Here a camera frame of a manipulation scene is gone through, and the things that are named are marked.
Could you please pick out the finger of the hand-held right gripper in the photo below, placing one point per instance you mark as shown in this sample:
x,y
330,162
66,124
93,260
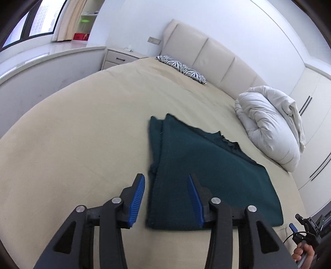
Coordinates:
x,y
292,227

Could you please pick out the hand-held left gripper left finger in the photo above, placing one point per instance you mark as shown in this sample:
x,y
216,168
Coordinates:
x,y
137,201

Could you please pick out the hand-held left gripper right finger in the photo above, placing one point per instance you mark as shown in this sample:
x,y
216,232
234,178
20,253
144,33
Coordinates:
x,y
194,204

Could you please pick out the dark green sweater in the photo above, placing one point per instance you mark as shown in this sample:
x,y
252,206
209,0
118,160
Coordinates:
x,y
206,168

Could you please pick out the person's right hand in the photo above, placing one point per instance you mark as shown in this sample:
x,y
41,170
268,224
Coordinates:
x,y
305,254

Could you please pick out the bed with beige sheet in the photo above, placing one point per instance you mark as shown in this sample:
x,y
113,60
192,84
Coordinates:
x,y
77,129

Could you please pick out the white wardrobe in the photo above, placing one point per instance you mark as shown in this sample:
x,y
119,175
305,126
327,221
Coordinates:
x,y
318,129

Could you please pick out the white folded duvet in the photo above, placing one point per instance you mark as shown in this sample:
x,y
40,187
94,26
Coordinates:
x,y
269,129

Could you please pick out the zebra print pillow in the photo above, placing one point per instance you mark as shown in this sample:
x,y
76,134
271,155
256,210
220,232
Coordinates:
x,y
181,67

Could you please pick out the cream nightstand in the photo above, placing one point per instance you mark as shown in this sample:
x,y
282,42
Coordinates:
x,y
116,58

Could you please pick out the cream padded headboard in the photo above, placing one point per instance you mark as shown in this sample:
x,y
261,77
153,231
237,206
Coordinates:
x,y
201,51

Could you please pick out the white window ledge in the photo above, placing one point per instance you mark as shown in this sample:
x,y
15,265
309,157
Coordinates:
x,y
38,75

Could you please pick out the red box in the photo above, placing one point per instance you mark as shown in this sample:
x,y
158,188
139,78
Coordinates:
x,y
80,36

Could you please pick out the white open shelf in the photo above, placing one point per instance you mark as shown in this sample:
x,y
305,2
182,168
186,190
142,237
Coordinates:
x,y
90,28

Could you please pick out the green plastic container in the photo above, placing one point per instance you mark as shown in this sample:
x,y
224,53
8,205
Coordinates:
x,y
86,19

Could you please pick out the beige curtain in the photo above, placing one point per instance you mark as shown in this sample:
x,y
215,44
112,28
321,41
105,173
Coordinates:
x,y
69,20

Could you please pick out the dark framed window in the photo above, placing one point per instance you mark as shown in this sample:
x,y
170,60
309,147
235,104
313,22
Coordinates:
x,y
38,18

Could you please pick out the wall switch panel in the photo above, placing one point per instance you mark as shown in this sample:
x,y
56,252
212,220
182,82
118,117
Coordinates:
x,y
154,40

